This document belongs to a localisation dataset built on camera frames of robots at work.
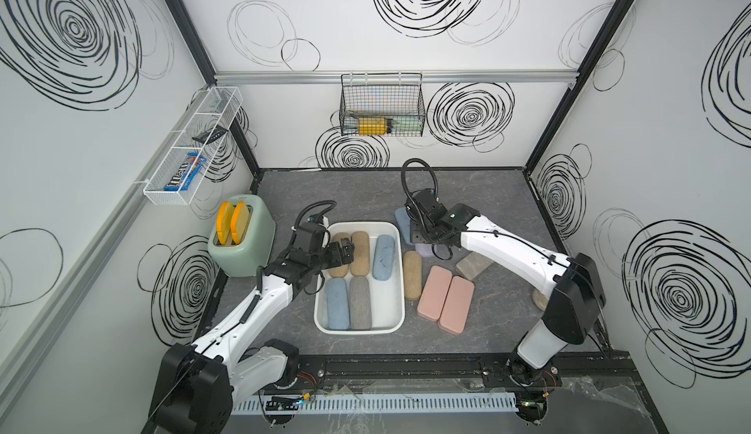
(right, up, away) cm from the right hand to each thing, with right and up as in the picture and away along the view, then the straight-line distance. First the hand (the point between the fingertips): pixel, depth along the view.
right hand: (423, 230), depth 84 cm
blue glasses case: (-25, -21, -3) cm, 32 cm away
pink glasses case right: (+10, -22, 0) cm, 24 cm away
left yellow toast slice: (-55, +3, -6) cm, 55 cm away
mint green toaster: (-53, -8, -2) cm, 54 cm away
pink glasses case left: (+3, -19, +1) cm, 19 cm away
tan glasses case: (-3, -14, +5) cm, 15 cm away
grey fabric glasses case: (-19, -21, -2) cm, 28 cm away
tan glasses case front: (-18, -8, +8) cm, 22 cm away
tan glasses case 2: (-24, -13, +4) cm, 28 cm away
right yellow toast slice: (-51, +3, -5) cm, 51 cm away
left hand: (-24, -5, 0) cm, 25 cm away
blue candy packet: (-61, +14, -14) cm, 64 cm away
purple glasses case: (-1, -5, -6) cm, 7 cm away
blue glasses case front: (-12, -9, +8) cm, 17 cm away
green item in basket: (-4, +31, +3) cm, 32 cm away
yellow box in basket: (-15, +31, +3) cm, 35 cm away
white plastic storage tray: (-10, -20, +1) cm, 22 cm away
